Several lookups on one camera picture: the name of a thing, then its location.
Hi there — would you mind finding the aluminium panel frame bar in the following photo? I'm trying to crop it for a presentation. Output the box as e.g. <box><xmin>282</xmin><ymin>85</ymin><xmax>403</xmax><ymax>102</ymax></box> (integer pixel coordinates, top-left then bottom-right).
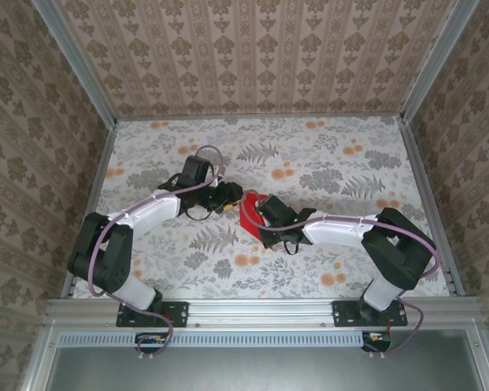
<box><xmin>20</xmin><ymin>321</ymin><xmax>60</xmax><ymax>391</ymax></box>
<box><xmin>466</xmin><ymin>325</ymin><xmax>489</xmax><ymax>391</ymax></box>

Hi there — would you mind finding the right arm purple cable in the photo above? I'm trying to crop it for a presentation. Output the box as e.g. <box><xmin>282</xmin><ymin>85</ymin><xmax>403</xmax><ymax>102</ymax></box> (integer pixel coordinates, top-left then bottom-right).
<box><xmin>252</xmin><ymin>194</ymin><xmax>439</xmax><ymax>358</ymax></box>

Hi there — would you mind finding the grey metal panel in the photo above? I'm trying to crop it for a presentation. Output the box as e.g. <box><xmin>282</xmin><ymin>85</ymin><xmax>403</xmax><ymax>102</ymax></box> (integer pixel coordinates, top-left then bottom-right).
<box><xmin>44</xmin><ymin>329</ymin><xmax>484</xmax><ymax>391</ymax></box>

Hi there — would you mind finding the thin aluminium table rail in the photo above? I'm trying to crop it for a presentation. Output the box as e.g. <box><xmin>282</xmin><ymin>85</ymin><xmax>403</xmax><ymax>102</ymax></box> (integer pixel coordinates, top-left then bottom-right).
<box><xmin>116</xmin><ymin>115</ymin><xmax>404</xmax><ymax>122</ymax></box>

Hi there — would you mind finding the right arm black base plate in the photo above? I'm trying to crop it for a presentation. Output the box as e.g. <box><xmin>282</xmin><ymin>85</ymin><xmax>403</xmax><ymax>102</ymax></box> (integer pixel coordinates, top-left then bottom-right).
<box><xmin>332</xmin><ymin>300</ymin><xmax>408</xmax><ymax>328</ymax></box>

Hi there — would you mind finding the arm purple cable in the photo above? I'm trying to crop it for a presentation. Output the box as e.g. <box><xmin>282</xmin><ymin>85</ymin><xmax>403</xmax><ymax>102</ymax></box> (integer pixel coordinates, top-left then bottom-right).
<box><xmin>252</xmin><ymin>194</ymin><xmax>439</xmax><ymax>358</ymax></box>
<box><xmin>88</xmin><ymin>145</ymin><xmax>226</xmax><ymax>362</ymax></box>

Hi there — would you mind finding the slotted grey cable duct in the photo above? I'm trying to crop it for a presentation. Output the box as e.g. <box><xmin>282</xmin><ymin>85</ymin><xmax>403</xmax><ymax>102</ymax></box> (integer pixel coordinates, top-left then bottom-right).
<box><xmin>59</xmin><ymin>330</ymin><xmax>366</xmax><ymax>348</ymax></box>

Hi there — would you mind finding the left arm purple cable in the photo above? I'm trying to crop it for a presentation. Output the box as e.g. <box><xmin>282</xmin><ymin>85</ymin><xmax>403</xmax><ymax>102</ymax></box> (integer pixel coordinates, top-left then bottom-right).
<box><xmin>88</xmin><ymin>145</ymin><xmax>226</xmax><ymax>362</ymax></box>

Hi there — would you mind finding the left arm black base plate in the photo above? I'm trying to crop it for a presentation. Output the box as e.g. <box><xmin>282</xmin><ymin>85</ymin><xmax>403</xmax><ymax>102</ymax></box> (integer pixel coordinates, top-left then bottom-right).
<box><xmin>116</xmin><ymin>300</ymin><xmax>189</xmax><ymax>328</ymax></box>

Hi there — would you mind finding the long aluminium mounting rail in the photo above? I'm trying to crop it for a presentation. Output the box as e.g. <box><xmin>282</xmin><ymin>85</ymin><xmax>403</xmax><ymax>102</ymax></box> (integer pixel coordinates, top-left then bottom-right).
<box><xmin>44</xmin><ymin>297</ymin><xmax>482</xmax><ymax>327</ymax></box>

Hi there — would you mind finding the aluminium frame post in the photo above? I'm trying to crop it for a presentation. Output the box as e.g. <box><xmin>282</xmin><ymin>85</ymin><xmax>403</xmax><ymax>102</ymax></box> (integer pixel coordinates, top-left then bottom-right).
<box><xmin>398</xmin><ymin>0</ymin><xmax>482</xmax><ymax>125</ymax></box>
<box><xmin>31</xmin><ymin>0</ymin><xmax>119</xmax><ymax>127</ymax></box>

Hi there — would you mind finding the aluminium table side rail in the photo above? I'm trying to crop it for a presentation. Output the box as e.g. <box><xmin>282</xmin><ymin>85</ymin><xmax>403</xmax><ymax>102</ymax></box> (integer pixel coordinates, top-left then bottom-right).
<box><xmin>60</xmin><ymin>120</ymin><xmax>119</xmax><ymax>301</ymax></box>
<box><xmin>401</xmin><ymin>120</ymin><xmax>465</xmax><ymax>298</ymax></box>

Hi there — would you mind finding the red paper sheet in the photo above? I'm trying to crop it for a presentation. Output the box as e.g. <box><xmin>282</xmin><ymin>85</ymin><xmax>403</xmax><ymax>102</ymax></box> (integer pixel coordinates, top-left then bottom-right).
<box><xmin>239</xmin><ymin>191</ymin><xmax>278</xmax><ymax>250</ymax></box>

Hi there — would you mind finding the floral patterned table cover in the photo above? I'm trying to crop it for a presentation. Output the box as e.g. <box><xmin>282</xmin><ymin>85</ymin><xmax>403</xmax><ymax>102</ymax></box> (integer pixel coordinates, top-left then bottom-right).
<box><xmin>71</xmin><ymin>117</ymin><xmax>453</xmax><ymax>301</ymax></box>

